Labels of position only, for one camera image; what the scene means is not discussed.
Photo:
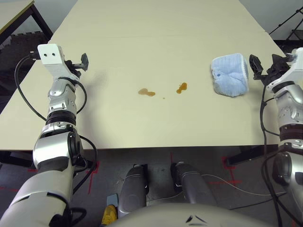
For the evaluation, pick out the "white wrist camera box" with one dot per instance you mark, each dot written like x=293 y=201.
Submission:
x=293 y=71
x=49 y=61

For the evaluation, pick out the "light blue rag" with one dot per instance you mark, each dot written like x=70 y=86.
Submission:
x=228 y=75

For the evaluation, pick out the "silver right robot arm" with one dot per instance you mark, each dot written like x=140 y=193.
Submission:
x=290 y=113

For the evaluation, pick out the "black tripod stand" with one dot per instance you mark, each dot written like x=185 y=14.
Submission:
x=297 y=35

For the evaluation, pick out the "beige side table black frame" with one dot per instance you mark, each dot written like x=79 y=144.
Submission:
x=14 y=11

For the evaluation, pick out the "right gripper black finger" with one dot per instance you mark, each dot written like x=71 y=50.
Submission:
x=256 y=64
x=277 y=59

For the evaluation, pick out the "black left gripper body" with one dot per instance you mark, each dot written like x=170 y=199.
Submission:
x=72 y=67

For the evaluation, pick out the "grey right robot leg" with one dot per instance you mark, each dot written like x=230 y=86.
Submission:
x=191 y=184

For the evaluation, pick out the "grey left robot leg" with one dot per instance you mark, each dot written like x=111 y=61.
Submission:
x=132 y=189

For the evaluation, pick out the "black table foot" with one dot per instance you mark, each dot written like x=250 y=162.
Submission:
x=248 y=154

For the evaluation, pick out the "wide brown liquid puddle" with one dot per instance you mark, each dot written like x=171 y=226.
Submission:
x=143 y=91

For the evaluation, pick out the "narrow brown liquid puddle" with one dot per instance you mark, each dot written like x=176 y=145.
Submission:
x=182 y=86

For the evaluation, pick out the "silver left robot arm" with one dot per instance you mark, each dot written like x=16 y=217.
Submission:
x=53 y=151

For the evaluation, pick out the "grey robot torso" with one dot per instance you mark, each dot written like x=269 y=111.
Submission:
x=165 y=217

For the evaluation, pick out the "blue-grey floor pad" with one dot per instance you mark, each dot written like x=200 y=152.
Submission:
x=112 y=199

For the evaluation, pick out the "black foam floor mat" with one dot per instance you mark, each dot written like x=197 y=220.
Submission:
x=23 y=42

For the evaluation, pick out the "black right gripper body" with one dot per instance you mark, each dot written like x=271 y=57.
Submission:
x=275 y=69

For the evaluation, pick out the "yellow floor object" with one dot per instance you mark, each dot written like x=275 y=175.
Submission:
x=109 y=214

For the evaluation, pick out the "grey robot leg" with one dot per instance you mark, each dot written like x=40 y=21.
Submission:
x=191 y=184
x=132 y=189

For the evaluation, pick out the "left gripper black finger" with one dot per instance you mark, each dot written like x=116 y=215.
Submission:
x=84 y=62

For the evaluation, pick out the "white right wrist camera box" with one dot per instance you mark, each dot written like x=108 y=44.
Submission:
x=293 y=71

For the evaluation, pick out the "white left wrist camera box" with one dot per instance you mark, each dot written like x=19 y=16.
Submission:
x=49 y=61

